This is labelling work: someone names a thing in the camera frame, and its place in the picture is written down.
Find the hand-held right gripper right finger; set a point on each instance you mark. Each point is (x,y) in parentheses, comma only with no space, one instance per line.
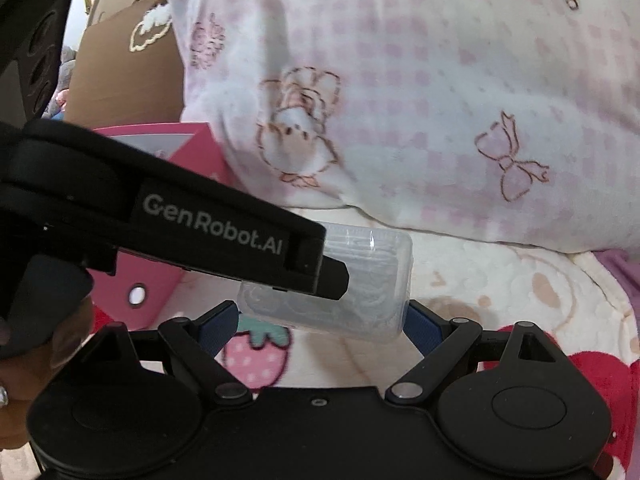
(425,327)

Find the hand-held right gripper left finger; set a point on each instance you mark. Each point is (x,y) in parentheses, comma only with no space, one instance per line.
(220,322)

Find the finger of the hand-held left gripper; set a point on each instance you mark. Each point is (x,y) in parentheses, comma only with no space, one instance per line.
(330,277)

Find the clear plastic box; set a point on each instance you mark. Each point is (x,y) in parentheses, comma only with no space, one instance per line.
(370,280)

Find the pink cardboard box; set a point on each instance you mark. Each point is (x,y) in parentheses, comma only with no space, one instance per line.
(200,150)

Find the person's left hand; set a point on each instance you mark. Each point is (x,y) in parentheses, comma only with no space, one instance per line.
(30,380)

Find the brown pillow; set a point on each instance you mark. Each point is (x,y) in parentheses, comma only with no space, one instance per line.
(115,85)

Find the grey plush toy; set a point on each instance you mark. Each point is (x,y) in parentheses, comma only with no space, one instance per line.
(65,67)

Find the pink checked blanket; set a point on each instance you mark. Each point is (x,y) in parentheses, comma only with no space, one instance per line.
(425,85)

